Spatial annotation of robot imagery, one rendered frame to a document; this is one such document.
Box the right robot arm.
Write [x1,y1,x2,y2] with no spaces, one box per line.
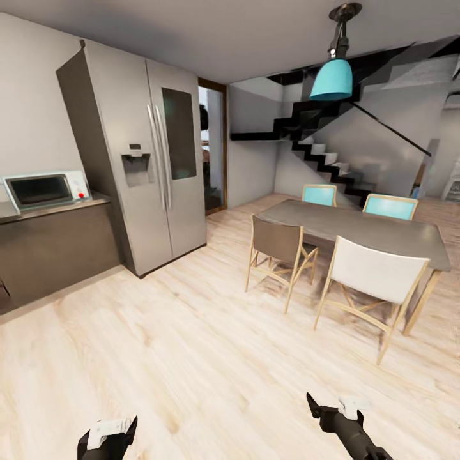
[306,392,393,460]

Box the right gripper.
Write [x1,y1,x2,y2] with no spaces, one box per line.
[306,392,371,452]

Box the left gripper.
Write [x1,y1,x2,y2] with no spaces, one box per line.
[77,416,138,460]

